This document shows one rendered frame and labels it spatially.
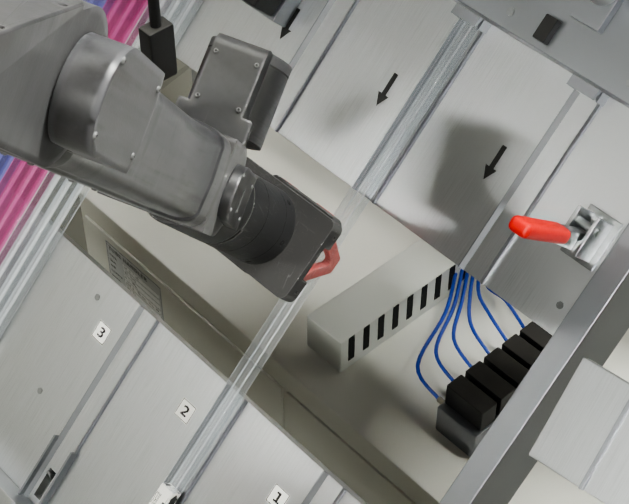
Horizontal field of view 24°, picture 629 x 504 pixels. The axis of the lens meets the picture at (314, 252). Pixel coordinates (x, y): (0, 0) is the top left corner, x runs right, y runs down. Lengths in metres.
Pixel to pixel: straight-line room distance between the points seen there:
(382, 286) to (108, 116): 0.98
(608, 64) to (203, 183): 0.30
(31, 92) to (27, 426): 0.81
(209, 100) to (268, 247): 0.13
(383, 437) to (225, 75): 0.56
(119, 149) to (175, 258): 1.03
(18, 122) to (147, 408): 0.73
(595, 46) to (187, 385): 0.42
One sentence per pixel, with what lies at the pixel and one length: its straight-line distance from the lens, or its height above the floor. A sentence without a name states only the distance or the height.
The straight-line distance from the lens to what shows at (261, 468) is 1.11.
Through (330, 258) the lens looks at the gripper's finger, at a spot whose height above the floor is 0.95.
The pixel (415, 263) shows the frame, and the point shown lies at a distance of 1.48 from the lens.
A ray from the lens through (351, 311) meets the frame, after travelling 1.43.
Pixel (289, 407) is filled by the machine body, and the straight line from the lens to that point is 1.47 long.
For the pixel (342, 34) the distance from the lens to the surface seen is 1.13.
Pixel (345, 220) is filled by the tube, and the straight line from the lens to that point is 1.08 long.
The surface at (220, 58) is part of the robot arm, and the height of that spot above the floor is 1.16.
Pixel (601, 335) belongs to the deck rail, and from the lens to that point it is 1.01.
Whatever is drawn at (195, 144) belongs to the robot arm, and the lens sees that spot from 0.78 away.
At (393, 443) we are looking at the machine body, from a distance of 1.39.
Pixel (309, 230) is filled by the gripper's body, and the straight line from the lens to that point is 0.99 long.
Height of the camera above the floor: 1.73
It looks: 46 degrees down
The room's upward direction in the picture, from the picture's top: straight up
